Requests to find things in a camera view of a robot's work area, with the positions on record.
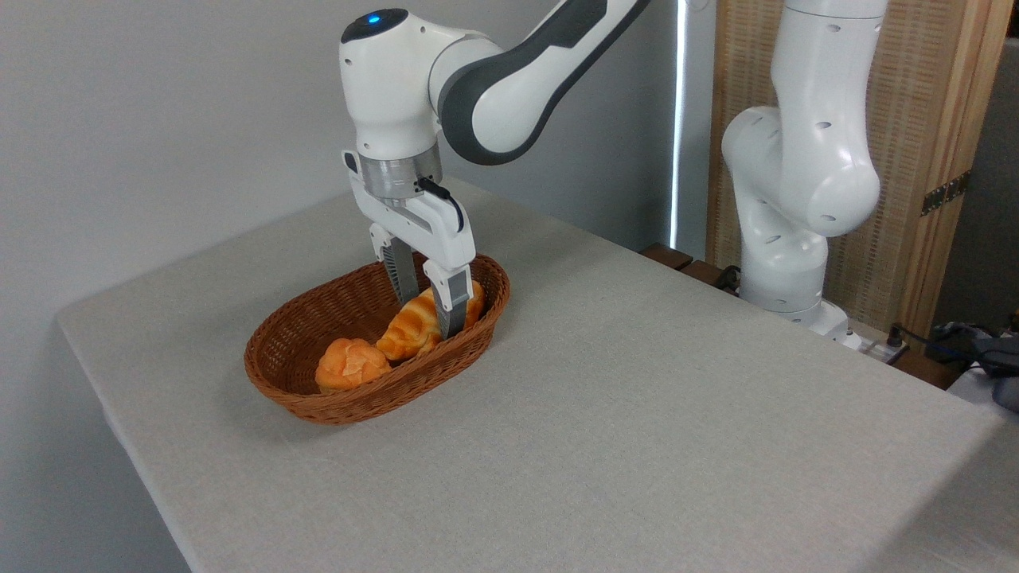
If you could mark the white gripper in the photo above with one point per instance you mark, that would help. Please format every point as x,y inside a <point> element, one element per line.
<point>430,231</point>

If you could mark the long braided bread loaf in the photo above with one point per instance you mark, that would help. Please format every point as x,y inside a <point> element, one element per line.
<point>410,326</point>

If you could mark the black connector by robot base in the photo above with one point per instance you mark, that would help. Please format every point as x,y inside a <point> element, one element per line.
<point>728,278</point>

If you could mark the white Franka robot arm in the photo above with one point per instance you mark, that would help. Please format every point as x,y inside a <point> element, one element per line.
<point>398,79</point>

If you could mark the round orange bread roll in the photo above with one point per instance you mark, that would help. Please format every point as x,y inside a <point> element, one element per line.
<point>350,364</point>

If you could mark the brown wicker oval basket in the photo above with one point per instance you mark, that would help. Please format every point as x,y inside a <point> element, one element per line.
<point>398,394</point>

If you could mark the dark brown wooden slat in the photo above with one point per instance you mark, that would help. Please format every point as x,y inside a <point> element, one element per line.
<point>667,256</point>
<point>704,273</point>

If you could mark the grey tablecloth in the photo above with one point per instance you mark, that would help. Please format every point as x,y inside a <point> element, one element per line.
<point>677,438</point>

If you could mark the white power strip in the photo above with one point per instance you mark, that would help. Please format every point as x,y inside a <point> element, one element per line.
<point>872,346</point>

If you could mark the dark metal screen hinge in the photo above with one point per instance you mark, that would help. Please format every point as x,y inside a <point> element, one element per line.
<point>945,193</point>

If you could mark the dark grey bag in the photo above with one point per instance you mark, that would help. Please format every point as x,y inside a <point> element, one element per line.
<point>983,350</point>

